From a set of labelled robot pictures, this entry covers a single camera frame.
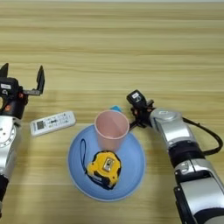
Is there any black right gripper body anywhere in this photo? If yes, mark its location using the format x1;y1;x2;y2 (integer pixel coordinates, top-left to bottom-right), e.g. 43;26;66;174
129;99;156;130

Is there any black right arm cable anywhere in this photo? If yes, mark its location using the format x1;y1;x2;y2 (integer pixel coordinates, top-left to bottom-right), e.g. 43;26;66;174
182;116;224;157

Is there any pink plastic cup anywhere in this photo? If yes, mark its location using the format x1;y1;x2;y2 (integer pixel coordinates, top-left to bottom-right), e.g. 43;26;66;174
94;109;130;152

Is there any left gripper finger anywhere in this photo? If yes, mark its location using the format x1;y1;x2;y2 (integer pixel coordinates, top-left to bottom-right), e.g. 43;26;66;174
0;62;10;79
36;65;46;92

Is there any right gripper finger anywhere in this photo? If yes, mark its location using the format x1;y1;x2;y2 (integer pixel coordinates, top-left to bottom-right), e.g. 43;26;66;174
128;121;140;132

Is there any white remote control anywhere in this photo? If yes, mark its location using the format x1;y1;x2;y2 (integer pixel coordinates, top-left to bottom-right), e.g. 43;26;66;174
29;110;77;137

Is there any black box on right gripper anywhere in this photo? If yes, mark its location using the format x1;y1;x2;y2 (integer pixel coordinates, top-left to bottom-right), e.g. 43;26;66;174
126;89;148;110

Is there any light blue round plate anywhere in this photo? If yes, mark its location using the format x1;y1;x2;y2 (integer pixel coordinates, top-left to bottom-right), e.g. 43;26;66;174
67;123;146;202

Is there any yellow black tape measure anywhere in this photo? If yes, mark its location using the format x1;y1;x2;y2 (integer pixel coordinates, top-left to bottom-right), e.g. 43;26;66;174
80;138;123;191

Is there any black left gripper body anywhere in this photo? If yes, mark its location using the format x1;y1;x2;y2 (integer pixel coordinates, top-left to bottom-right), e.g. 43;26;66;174
0;88;42;119

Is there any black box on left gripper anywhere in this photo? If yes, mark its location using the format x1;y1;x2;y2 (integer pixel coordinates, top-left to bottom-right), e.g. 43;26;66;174
0;77;20;97

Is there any blue rectangular block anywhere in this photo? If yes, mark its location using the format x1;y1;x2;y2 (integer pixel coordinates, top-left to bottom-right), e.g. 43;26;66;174
109;105;123;114

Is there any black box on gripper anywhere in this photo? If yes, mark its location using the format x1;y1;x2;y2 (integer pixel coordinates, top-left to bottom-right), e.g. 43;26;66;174
0;77;20;97
126;89;148;110

